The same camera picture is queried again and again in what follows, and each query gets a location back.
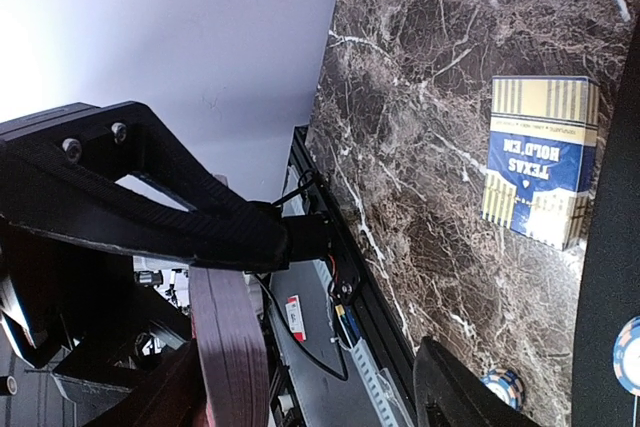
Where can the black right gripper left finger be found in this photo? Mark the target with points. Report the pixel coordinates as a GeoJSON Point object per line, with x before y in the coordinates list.
{"type": "Point", "coordinates": [173, 395]}

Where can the red playing card deck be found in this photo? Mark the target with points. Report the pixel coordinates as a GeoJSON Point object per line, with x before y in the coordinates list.
{"type": "Point", "coordinates": [231, 348]}

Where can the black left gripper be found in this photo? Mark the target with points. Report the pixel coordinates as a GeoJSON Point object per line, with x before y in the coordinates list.
{"type": "Point", "coordinates": [117, 180]}

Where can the white slotted cable duct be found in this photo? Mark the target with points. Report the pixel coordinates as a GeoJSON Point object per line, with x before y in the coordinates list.
{"type": "Point", "coordinates": [372, 381]}

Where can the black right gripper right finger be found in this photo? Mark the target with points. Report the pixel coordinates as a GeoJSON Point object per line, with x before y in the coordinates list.
{"type": "Point", "coordinates": [447, 393]}

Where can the round black poker mat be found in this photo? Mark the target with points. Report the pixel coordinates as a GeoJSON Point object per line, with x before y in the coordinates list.
{"type": "Point", "coordinates": [609, 292]}

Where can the gold card box base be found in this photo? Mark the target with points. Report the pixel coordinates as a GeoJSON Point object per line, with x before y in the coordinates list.
{"type": "Point", "coordinates": [541, 156]}

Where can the blue white chip stack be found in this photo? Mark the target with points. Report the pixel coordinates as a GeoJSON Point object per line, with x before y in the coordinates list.
{"type": "Point", "coordinates": [507, 385]}

